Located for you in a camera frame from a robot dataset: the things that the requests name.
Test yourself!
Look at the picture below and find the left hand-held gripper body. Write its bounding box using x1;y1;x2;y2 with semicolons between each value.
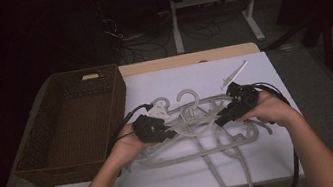
130;102;175;147

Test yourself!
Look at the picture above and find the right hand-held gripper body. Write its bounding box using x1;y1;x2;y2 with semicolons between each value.
216;57;264;122

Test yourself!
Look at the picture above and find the pile of grey hangers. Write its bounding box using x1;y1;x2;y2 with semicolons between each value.
115;79;284;187

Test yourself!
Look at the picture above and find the grey plastic clothes hanger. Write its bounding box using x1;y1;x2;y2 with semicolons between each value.
157;83;229;142

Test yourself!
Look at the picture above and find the brown woven basket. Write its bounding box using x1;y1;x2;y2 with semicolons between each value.
0;62;141;187

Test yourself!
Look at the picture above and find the person's left hand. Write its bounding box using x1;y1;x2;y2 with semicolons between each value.
107;119;158;167

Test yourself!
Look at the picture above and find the person's right hand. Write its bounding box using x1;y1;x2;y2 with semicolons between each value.
234;86;302;133

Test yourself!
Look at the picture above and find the bundle of black cables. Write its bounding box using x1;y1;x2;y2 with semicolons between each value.
101;0;232;67

